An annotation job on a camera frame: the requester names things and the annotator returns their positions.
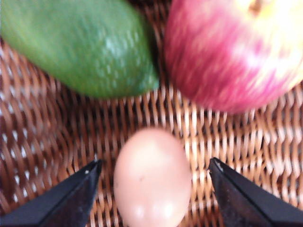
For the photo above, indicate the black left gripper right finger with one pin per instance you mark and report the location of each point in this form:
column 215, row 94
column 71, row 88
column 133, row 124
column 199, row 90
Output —
column 245, row 203

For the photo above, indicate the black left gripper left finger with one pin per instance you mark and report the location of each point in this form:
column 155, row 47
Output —
column 68, row 204

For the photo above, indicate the beige egg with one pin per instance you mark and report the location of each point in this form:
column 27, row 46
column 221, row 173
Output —
column 152, row 179

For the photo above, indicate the brown woven wicker basket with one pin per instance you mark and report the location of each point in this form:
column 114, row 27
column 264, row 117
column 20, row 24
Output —
column 50, row 131

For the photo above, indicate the red yellow apple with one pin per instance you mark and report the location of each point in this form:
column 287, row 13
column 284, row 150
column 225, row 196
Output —
column 234, row 56

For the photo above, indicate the green avocado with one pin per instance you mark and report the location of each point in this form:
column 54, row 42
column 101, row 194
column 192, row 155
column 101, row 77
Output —
column 94, row 48

